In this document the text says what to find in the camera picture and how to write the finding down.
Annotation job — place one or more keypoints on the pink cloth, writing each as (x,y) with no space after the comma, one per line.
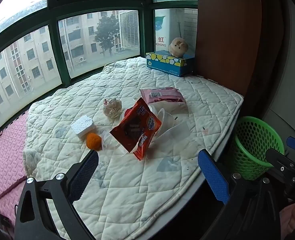
(293,220)

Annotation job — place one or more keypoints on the clear plastic cup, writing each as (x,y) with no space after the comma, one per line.
(177,131)
(166,118)

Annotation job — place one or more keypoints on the blue dotted tissue box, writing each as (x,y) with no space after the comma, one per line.
(167,63)

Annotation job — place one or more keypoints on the apartment building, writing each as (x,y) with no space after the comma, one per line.
(25,62)

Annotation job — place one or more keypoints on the orange ball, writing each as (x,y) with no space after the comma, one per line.
(93,141)

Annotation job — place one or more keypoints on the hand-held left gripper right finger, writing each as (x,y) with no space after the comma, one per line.
(213,177)

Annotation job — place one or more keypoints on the white quilted mattress pad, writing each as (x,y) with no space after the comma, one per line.
(127,187)

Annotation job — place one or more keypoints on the green mesh basket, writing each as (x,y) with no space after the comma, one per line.
(250,140)

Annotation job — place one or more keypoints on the brown wooden cabinet panel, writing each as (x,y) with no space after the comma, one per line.
(225,30)

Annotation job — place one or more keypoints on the white appliance with blue print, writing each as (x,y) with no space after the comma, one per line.
(166,27)

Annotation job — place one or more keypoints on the white foam block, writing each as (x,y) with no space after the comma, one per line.
(82,127)

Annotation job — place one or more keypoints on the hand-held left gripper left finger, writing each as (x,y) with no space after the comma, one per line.
(85,177)

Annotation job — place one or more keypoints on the crumpled paper ball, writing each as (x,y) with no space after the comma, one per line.
(112,107)

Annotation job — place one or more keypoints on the beige plush toy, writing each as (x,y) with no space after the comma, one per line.
(178,46)

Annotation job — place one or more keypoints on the pink snack packet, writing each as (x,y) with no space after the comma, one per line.
(162,95)

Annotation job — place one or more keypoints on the green window frame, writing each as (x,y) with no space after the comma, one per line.
(53,12)

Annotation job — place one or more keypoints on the clear plastic lid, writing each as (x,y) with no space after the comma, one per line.
(107,141)

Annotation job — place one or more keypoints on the tree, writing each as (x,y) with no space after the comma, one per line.
(107,32)

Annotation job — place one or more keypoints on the red snack wrapper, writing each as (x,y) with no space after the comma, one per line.
(135,127)

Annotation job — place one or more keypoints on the pink foam floor mat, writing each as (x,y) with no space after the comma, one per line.
(5,160)

